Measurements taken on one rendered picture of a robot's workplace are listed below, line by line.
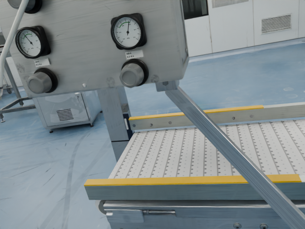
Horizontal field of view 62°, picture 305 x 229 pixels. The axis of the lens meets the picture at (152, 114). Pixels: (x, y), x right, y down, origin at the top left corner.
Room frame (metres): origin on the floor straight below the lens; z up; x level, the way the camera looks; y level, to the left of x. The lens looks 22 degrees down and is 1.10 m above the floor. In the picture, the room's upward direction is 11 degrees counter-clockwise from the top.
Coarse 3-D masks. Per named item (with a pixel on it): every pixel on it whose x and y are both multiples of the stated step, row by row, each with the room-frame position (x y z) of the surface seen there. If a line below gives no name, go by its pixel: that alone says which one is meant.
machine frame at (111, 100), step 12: (108, 96) 0.66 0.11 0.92; (120, 96) 0.66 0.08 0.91; (108, 108) 0.66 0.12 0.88; (120, 108) 0.65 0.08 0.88; (108, 120) 0.66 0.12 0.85; (120, 120) 0.65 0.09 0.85; (108, 132) 0.67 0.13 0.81; (120, 132) 0.66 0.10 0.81; (120, 144) 0.66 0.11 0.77; (120, 156) 0.66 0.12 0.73
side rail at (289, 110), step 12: (264, 108) 0.54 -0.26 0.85; (276, 108) 0.53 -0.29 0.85; (288, 108) 0.52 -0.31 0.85; (300, 108) 0.52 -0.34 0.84; (132, 120) 0.63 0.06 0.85; (144, 120) 0.62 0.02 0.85; (156, 120) 0.61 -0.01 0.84; (168, 120) 0.60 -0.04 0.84; (180, 120) 0.59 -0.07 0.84; (216, 120) 0.57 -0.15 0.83; (228, 120) 0.56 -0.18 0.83; (240, 120) 0.55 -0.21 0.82; (252, 120) 0.54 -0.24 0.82
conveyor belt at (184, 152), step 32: (192, 128) 0.58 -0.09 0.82; (224, 128) 0.54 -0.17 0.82; (256, 128) 0.51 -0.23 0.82; (288, 128) 0.49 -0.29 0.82; (128, 160) 0.48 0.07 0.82; (160, 160) 0.46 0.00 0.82; (192, 160) 0.44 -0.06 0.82; (224, 160) 0.41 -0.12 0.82; (256, 160) 0.39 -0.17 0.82; (288, 160) 0.37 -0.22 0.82
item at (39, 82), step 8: (40, 64) 0.33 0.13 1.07; (48, 64) 0.33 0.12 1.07; (40, 72) 0.32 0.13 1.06; (48, 72) 0.33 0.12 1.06; (32, 80) 0.31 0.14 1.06; (40, 80) 0.31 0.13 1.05; (48, 80) 0.32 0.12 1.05; (56, 80) 0.33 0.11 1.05; (32, 88) 0.32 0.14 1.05; (40, 88) 0.31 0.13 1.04; (48, 88) 0.32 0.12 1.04
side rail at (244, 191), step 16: (304, 176) 0.29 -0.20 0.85; (96, 192) 0.36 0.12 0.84; (112, 192) 0.36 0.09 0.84; (128, 192) 0.35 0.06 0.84; (144, 192) 0.34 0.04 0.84; (160, 192) 0.33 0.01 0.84; (176, 192) 0.33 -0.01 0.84; (192, 192) 0.32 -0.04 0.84; (208, 192) 0.31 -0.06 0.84; (224, 192) 0.31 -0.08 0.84; (240, 192) 0.30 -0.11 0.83; (256, 192) 0.29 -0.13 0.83; (288, 192) 0.28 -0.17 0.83; (304, 192) 0.28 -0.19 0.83
